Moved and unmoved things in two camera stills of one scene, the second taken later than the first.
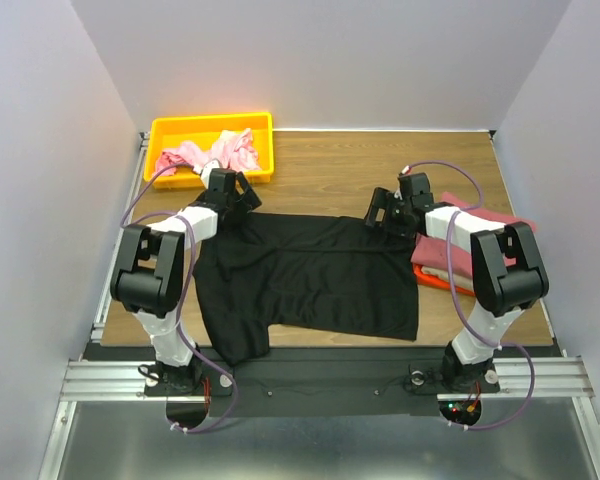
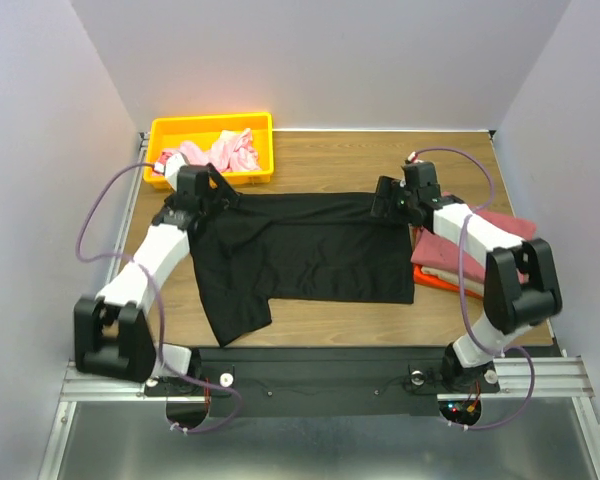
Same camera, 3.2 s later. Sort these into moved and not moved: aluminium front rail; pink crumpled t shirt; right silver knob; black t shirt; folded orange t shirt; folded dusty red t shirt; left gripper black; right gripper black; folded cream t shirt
Moved: right gripper black; left gripper black; black t shirt
Not moved: folded cream t shirt; folded dusty red t shirt; folded orange t shirt; aluminium front rail; pink crumpled t shirt; right silver knob
